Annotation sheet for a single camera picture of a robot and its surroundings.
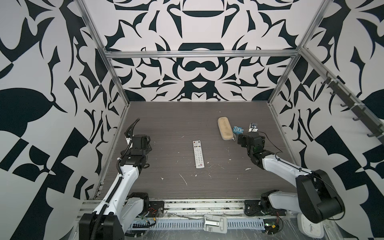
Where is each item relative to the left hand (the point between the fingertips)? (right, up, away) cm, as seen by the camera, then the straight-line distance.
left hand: (135, 144), depth 82 cm
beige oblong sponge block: (+53, +7, +20) cm, 57 cm away
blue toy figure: (+62, +6, +20) cm, 65 cm away
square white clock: (+82, -35, -14) cm, 91 cm away
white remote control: (+34, -9, +8) cm, 36 cm away
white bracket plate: (+41, -34, -13) cm, 54 cm away
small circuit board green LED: (+68, -36, -11) cm, 77 cm away
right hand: (+65, +5, +7) cm, 66 cm away
